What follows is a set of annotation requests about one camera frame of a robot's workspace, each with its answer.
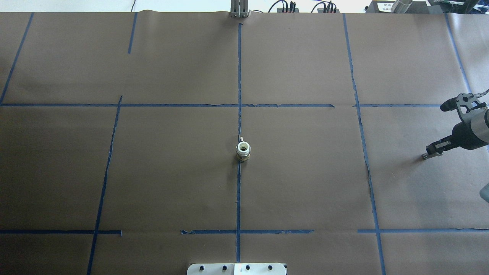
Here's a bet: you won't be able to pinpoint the black box on table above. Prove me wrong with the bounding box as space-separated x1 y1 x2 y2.
365 0 429 14

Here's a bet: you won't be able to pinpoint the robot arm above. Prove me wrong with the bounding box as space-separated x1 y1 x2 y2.
421 108 489 160

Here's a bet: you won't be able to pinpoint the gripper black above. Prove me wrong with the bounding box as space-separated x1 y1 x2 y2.
426 122 486 154

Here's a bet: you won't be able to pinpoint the aluminium frame post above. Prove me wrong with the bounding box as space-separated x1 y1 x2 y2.
229 0 250 18

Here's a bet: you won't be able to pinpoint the brass valve white PPR ends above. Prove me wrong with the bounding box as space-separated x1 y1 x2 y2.
236 136 251 163

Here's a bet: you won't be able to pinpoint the white pedestal column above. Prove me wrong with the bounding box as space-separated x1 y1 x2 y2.
186 262 288 275

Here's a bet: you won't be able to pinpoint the steel cylinder weight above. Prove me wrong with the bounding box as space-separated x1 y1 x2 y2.
391 0 413 14

